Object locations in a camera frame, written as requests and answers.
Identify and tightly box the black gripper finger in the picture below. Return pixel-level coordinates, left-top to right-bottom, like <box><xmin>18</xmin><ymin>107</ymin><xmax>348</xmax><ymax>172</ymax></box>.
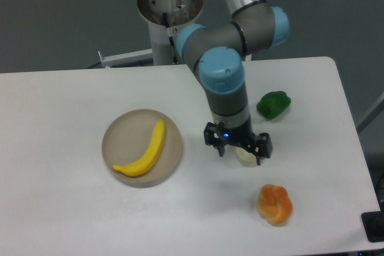
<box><xmin>203</xmin><ymin>122</ymin><xmax>226</xmax><ymax>157</ymax></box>
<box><xmin>244</xmin><ymin>132</ymin><xmax>273</xmax><ymax>165</ymax></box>

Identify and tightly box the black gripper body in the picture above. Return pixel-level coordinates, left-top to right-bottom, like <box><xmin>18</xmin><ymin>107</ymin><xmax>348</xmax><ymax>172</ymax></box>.
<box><xmin>220</xmin><ymin>118</ymin><xmax>255</xmax><ymax>147</ymax></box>

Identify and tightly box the yellow toy banana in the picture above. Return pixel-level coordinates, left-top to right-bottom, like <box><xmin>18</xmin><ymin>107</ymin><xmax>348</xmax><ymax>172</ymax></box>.
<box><xmin>112</xmin><ymin>119</ymin><xmax>166</xmax><ymax>177</ymax></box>

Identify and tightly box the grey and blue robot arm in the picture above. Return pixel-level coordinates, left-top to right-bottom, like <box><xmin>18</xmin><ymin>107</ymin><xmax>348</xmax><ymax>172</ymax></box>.
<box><xmin>137</xmin><ymin>0</ymin><xmax>290</xmax><ymax>160</ymax></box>

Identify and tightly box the beige round plate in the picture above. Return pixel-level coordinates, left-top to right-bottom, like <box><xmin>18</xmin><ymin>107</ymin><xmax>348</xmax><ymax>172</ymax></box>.
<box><xmin>101</xmin><ymin>109</ymin><xmax>182</xmax><ymax>188</ymax></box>

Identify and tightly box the green toy bell pepper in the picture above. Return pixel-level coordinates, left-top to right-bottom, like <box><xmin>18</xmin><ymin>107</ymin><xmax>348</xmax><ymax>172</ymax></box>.
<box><xmin>256</xmin><ymin>91</ymin><xmax>292</xmax><ymax>121</ymax></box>

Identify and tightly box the orange knotted bread roll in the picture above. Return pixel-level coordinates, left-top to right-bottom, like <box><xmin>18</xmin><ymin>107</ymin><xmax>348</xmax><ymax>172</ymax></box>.
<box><xmin>257</xmin><ymin>184</ymin><xmax>293</xmax><ymax>226</ymax></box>

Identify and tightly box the black device at table edge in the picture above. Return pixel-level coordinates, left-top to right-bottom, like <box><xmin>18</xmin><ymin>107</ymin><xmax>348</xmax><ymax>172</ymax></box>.
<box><xmin>361</xmin><ymin>211</ymin><xmax>383</xmax><ymax>243</ymax></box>

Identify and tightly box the left white metal bracket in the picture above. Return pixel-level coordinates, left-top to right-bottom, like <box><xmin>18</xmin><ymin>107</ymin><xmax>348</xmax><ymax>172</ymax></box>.
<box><xmin>98</xmin><ymin>49</ymin><xmax>154</xmax><ymax>68</ymax></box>

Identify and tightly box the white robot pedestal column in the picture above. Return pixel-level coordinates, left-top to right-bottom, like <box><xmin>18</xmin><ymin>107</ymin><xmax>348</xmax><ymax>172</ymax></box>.
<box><xmin>137</xmin><ymin>0</ymin><xmax>203</xmax><ymax>65</ymax></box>

